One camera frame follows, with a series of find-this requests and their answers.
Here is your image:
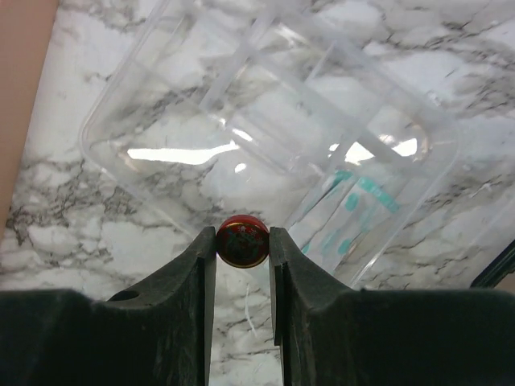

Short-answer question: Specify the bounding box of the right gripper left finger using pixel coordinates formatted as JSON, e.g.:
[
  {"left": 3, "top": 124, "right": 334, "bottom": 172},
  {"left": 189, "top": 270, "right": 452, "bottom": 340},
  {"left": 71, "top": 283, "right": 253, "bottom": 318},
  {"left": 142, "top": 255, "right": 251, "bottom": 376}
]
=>
[{"left": 1, "top": 227, "right": 216, "bottom": 385}]

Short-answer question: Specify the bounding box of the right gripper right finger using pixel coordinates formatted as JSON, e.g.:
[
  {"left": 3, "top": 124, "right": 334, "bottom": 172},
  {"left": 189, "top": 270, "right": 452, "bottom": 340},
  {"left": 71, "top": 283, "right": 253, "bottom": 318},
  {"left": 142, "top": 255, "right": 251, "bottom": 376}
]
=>
[{"left": 270, "top": 228, "right": 514, "bottom": 385}]

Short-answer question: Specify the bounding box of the teal white swab packet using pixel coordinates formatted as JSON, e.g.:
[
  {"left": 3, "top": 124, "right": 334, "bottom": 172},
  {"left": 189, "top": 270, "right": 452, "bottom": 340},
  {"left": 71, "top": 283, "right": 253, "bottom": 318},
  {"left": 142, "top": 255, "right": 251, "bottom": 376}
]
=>
[{"left": 289, "top": 170, "right": 399, "bottom": 273}]

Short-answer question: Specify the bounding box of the small copper tin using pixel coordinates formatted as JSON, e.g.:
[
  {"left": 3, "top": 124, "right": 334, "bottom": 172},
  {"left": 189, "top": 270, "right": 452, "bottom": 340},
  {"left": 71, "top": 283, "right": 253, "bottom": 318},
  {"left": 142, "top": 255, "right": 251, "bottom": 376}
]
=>
[{"left": 216, "top": 215, "right": 270, "bottom": 269}]

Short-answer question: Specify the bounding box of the clear plastic tray insert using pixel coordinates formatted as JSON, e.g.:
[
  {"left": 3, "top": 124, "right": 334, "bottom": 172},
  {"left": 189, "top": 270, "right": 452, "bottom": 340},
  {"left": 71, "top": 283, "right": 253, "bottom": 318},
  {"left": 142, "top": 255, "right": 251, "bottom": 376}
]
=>
[{"left": 80, "top": 1, "right": 459, "bottom": 288}]

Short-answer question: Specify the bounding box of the clear first aid box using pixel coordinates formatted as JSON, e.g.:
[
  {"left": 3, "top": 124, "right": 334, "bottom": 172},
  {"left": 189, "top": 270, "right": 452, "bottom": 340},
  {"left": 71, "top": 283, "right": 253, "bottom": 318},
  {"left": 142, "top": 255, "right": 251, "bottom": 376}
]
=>
[{"left": 439, "top": 195, "right": 514, "bottom": 289}]

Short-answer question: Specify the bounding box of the peach plastic file organizer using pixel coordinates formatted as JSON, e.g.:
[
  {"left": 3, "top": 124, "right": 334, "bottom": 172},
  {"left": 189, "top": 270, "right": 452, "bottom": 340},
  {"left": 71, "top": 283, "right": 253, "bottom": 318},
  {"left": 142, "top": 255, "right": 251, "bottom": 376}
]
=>
[{"left": 0, "top": 0, "right": 59, "bottom": 231}]

